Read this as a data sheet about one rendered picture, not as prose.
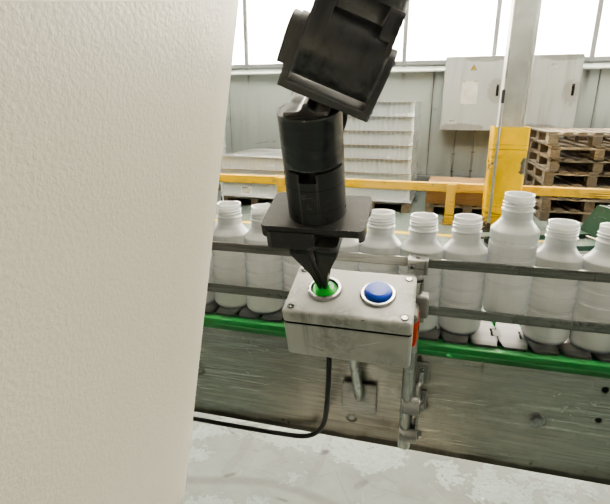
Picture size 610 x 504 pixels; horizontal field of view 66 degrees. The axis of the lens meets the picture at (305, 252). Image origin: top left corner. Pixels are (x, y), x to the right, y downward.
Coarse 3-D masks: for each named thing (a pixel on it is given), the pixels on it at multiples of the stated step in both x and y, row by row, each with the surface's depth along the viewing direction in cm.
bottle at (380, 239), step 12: (372, 216) 65; (384, 216) 64; (372, 228) 65; (384, 228) 64; (372, 240) 65; (384, 240) 65; (396, 240) 66; (360, 252) 67; (372, 252) 65; (384, 252) 64; (396, 252) 65; (360, 264) 67; (372, 264) 65; (384, 264) 65
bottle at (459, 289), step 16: (464, 224) 62; (480, 224) 62; (464, 240) 62; (480, 240) 63; (448, 256) 63; (464, 256) 62; (480, 256) 62; (448, 272) 64; (464, 272) 62; (480, 272) 63; (448, 288) 64; (464, 288) 63; (480, 288) 63; (448, 304) 65; (464, 304) 64; (480, 304) 65; (448, 320) 65; (464, 320) 64; (480, 320) 66
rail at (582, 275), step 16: (352, 256) 65; (368, 256) 64; (384, 256) 63; (400, 256) 63; (496, 272) 60; (512, 272) 60; (528, 272) 59; (544, 272) 59; (560, 272) 58; (576, 272) 58; (592, 272) 57; (608, 272) 57; (208, 288) 72; (224, 288) 71; (240, 288) 71; (256, 288) 70; (496, 320) 62; (512, 320) 61; (528, 320) 61; (544, 320) 60; (560, 320) 60
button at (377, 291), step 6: (372, 282) 51; (378, 282) 51; (384, 282) 51; (366, 288) 51; (372, 288) 51; (378, 288) 50; (384, 288) 50; (390, 288) 50; (366, 294) 50; (372, 294) 50; (378, 294) 50; (384, 294) 50; (390, 294) 50; (372, 300) 50; (378, 300) 50; (384, 300) 50
